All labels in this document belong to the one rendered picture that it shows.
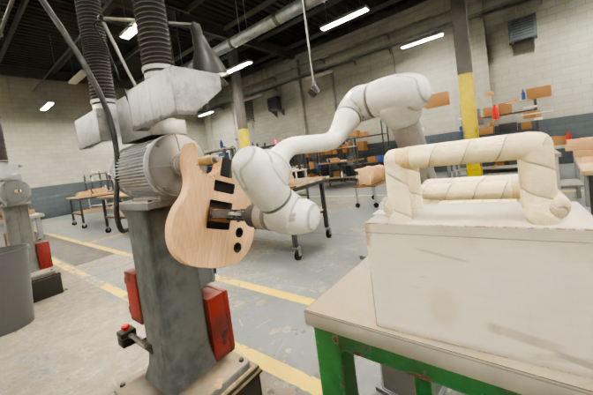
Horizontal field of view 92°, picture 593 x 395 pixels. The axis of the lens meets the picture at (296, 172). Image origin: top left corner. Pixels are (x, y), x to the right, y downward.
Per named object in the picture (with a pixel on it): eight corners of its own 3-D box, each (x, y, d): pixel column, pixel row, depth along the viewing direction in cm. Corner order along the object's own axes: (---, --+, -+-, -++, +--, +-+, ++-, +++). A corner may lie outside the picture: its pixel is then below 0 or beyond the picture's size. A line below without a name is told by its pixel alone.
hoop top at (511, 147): (381, 172, 43) (379, 151, 43) (388, 169, 46) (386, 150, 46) (557, 158, 32) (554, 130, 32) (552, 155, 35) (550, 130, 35)
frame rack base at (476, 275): (375, 328, 46) (363, 223, 45) (400, 286, 58) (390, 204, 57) (625, 387, 30) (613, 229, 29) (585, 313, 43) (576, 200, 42)
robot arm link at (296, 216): (289, 212, 92) (267, 184, 85) (330, 212, 83) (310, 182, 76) (274, 241, 86) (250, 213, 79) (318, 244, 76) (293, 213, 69)
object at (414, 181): (401, 209, 51) (396, 157, 50) (406, 205, 53) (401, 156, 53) (421, 209, 49) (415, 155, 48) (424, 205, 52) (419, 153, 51)
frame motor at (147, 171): (113, 204, 128) (103, 146, 126) (170, 193, 149) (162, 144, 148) (156, 204, 103) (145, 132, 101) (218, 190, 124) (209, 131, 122)
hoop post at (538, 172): (527, 225, 34) (520, 147, 34) (524, 218, 37) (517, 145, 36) (562, 226, 32) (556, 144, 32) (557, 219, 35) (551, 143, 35)
